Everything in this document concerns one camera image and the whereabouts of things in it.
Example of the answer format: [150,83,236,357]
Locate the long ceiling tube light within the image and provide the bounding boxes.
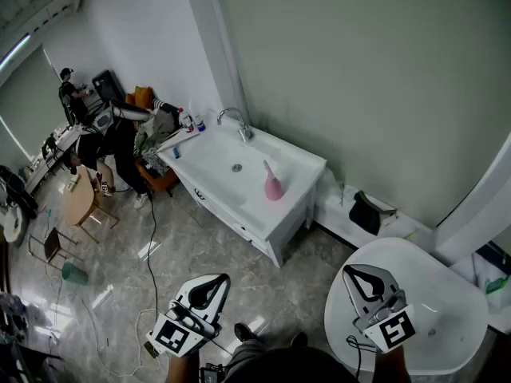
[0,33,32,72]

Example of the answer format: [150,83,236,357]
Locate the person's grey trousers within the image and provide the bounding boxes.
[224,335,280,374]

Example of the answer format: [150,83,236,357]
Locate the black bag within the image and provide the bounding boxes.
[348,190,397,237]

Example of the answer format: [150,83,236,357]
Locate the white floor cable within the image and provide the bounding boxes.
[46,273,171,379]

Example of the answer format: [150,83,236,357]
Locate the white bottle blue label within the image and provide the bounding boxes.
[187,99,207,132]

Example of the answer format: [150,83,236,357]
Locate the green packet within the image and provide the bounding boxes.
[485,276,511,294]

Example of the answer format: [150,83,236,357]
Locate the person's right forearm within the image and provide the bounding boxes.
[374,347,412,383]

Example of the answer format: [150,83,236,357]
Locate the person's dark shirt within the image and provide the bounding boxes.
[235,345,362,383]

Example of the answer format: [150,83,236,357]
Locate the black monitor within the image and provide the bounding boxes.
[91,69,129,104]

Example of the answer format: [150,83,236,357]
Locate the white flat board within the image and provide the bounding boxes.
[156,128,201,155]

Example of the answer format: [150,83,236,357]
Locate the orange chair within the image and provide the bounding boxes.
[134,158,180,198]

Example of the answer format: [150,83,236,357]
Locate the person's left shoe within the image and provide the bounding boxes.
[233,323,260,343]

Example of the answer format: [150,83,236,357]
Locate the black floor cable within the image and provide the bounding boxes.
[144,189,161,322]

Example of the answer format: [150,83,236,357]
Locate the dark metal chair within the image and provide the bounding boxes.
[27,227,79,266]

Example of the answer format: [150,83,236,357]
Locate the person's left forearm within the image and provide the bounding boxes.
[164,351,203,383]

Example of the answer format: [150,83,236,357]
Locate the round wooden table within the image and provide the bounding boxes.
[62,164,121,243]

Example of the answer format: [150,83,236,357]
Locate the large grey roller blind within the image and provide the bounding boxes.
[211,0,511,231]

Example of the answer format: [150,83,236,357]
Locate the red cap bottle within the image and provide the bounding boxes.
[177,107,195,133]

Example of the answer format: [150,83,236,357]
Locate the pink spray bottle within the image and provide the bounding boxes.
[263,159,286,202]

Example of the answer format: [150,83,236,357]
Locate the pile of clothes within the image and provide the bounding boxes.
[135,108,180,155]

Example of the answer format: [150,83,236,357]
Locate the white long desk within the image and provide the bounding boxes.
[23,122,83,195]

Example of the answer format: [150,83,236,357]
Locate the white vanity cabinet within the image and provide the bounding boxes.
[174,169,320,270]

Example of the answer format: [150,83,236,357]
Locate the black waist device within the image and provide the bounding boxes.
[199,366,227,383]

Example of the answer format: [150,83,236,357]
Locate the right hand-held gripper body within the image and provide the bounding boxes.
[352,288,417,354]

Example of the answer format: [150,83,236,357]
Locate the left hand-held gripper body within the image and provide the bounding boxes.
[145,297,223,359]

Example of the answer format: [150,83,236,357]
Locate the black white striped cloth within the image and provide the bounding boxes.
[150,97,179,115]

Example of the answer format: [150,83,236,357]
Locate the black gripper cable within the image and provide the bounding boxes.
[345,335,378,383]

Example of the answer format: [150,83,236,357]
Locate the green bucket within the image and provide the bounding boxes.
[61,262,89,286]

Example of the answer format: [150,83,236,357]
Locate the chrome faucet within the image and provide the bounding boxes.
[216,107,254,143]

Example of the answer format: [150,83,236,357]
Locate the grey patterned cloth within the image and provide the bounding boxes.
[140,149,171,177]

